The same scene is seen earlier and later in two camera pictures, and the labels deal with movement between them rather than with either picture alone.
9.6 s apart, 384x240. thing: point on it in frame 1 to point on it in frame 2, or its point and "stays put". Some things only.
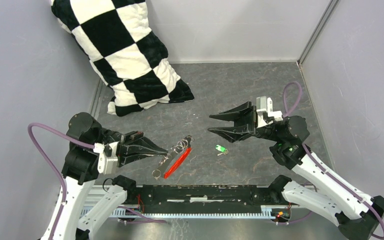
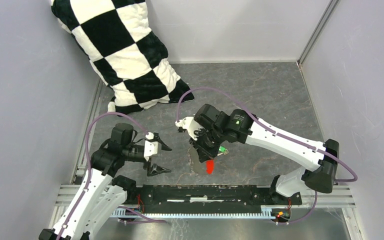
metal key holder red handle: (171, 163) to (207, 166)
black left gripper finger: (124, 159) to (155, 169)
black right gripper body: (253, 124) to (207, 142)
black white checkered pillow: (130, 58) stays put
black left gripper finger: (143, 145) to (156, 138)
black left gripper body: (126, 137) to (147, 164)
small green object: (222, 148) stays put
